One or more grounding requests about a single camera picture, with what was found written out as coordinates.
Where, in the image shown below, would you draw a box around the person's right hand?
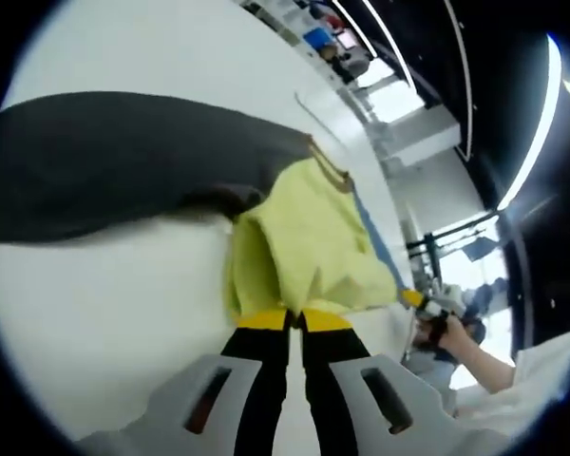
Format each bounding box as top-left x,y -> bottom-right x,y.
441,313 -> 482,363

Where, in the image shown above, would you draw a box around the flat white strip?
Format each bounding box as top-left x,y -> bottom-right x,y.
294,92 -> 351,161

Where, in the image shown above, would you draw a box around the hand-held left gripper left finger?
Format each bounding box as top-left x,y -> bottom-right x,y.
73,311 -> 294,456

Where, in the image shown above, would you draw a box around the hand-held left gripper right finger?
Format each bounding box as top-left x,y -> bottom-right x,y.
297,308 -> 462,456

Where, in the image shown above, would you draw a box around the dark panel on stand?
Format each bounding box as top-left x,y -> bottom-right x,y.
464,236 -> 497,262

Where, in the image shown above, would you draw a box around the yellow blue black garment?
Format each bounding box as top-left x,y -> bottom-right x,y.
0,90 -> 412,330

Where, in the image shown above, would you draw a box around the black metal stand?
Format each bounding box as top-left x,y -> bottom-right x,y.
406,211 -> 501,286

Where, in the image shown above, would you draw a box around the white ceiling light strip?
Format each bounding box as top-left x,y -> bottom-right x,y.
496,32 -> 564,210

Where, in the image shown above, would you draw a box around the person's white shirt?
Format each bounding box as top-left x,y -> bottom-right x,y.
455,322 -> 570,443

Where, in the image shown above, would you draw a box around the blue barrel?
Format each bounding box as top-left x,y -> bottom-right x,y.
302,27 -> 332,51

